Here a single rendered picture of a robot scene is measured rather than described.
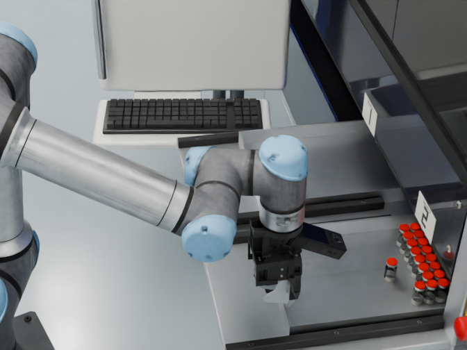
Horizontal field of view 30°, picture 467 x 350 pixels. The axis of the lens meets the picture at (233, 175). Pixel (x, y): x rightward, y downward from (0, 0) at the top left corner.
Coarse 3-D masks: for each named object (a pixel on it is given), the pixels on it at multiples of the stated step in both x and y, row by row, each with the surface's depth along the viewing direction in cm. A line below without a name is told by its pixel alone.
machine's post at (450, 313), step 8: (464, 232) 145; (464, 240) 145; (464, 248) 145; (464, 256) 146; (456, 264) 149; (464, 264) 146; (456, 272) 150; (464, 272) 146; (456, 280) 150; (464, 280) 147; (456, 288) 151; (464, 288) 147; (448, 296) 154; (456, 296) 151; (464, 296) 147; (448, 304) 155; (456, 304) 151; (464, 304) 148; (448, 312) 155; (456, 312) 152; (464, 312) 150; (448, 320) 155; (448, 328) 156; (448, 336) 156; (456, 336) 153; (448, 344) 157; (456, 344) 155; (464, 344) 155
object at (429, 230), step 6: (420, 192) 162; (420, 198) 162; (420, 204) 163; (426, 204) 160; (420, 210) 163; (420, 216) 163; (432, 216) 157; (420, 222) 164; (426, 222) 161; (432, 222) 158; (426, 228) 161; (432, 228) 158; (426, 234) 161; (432, 234) 158
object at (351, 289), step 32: (320, 224) 175; (352, 224) 177; (384, 224) 178; (320, 256) 173; (352, 256) 173; (384, 256) 173; (320, 288) 166; (352, 288) 166; (384, 288) 166; (288, 320) 155; (320, 320) 159; (352, 320) 155; (384, 320) 157
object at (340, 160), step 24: (360, 120) 204; (240, 144) 199; (312, 144) 202; (336, 144) 202; (360, 144) 202; (312, 168) 195; (336, 168) 195; (360, 168) 195; (384, 168) 195; (312, 192) 188; (336, 192) 188; (360, 192) 183; (384, 192) 184
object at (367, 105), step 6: (366, 96) 188; (366, 102) 188; (366, 108) 189; (372, 108) 185; (366, 114) 189; (372, 114) 185; (366, 120) 190; (372, 120) 185; (372, 126) 186; (372, 132) 186
